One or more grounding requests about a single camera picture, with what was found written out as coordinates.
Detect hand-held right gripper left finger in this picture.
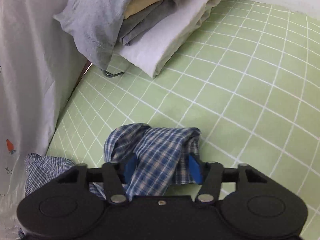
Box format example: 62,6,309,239
56,153,138,205

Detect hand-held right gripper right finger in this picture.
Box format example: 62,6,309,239
188,152,267,205

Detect blue plaid shirt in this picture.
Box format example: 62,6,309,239
24,123,202,199

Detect green grid mat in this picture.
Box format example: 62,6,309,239
46,0,320,240

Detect white folded garment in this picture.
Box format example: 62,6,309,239
114,0,225,78

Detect white carrot print sheet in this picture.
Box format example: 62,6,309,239
0,0,88,240

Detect dark grey folded garment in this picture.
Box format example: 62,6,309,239
117,0,187,47

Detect light grey folded garment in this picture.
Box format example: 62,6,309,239
53,0,166,79

